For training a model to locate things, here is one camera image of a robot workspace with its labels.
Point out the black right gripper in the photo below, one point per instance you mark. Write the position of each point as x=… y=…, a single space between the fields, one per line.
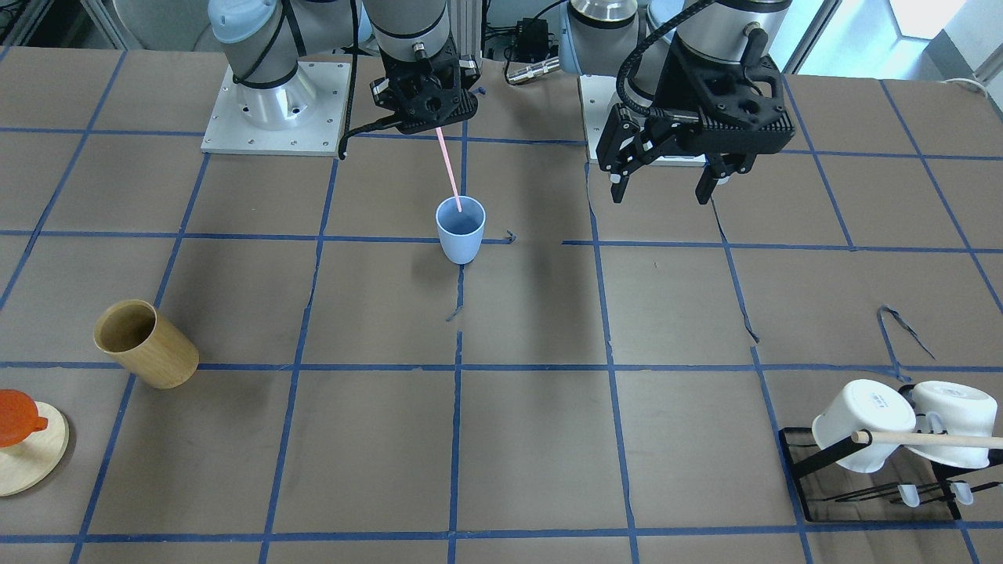
x=383 y=92

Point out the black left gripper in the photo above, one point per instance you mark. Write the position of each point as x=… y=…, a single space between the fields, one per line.
x=680 y=92

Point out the pink chopstick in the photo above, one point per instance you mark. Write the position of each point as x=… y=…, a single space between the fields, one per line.
x=446 y=159

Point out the light blue plastic cup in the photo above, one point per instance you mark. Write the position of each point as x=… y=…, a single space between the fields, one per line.
x=460 y=229

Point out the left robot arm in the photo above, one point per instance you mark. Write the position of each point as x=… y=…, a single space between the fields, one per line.
x=629 y=41

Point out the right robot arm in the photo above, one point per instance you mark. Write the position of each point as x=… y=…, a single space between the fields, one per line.
x=264 y=40

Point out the white cup on rack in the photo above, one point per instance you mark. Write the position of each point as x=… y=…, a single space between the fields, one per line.
x=958 y=410
x=863 y=404

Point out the bamboo chopstick holder cup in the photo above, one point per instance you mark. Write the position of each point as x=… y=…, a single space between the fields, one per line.
x=139 y=338

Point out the wooden dowel stick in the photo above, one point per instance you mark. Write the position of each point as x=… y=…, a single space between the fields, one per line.
x=865 y=437

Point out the orange mug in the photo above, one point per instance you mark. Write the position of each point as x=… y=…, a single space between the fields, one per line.
x=20 y=417

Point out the wooden mug tree stand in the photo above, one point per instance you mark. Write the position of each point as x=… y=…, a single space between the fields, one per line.
x=29 y=462

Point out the black power brick with cables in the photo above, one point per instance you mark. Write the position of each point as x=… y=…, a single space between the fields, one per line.
x=531 y=54

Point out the black wire cup rack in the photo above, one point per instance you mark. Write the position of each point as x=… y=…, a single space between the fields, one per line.
x=907 y=488

